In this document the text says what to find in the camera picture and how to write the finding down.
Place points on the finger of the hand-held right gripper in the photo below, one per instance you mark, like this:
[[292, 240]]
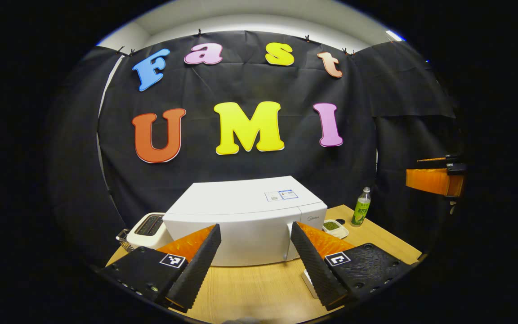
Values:
[[441, 159], [427, 181]]

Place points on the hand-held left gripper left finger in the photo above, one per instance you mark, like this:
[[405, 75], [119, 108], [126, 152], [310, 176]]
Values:
[[195, 265]]

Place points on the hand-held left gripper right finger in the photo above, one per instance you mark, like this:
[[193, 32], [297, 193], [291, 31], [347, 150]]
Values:
[[315, 265]]

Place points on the white microwave oven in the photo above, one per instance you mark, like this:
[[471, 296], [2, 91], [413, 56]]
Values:
[[241, 211]]

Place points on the small white ribbed tray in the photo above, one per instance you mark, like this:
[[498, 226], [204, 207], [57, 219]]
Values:
[[309, 281]]

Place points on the white divided bean dish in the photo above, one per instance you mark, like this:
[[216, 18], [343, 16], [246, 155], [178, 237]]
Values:
[[333, 228]]

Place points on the white toaster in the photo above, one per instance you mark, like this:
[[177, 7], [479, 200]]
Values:
[[149, 236]]

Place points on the green label drink bottle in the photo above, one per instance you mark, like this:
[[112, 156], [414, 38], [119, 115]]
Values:
[[361, 211]]

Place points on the ceiling light panel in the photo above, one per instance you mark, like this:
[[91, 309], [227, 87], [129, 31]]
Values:
[[395, 35]]

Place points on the black backdrop cloth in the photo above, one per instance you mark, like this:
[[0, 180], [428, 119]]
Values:
[[250, 85]]

